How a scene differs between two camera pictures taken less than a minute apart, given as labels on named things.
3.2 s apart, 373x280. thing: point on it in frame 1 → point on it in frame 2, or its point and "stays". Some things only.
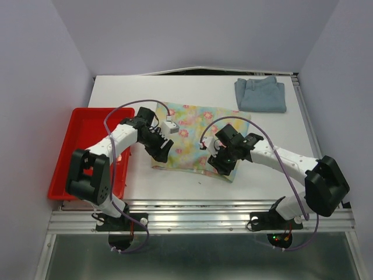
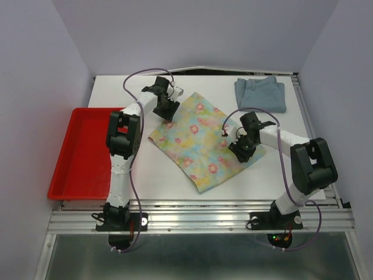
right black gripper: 222,168 → 242,156
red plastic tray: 87,126 stays
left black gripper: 160,154 → 168,114
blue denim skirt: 264,94 stays
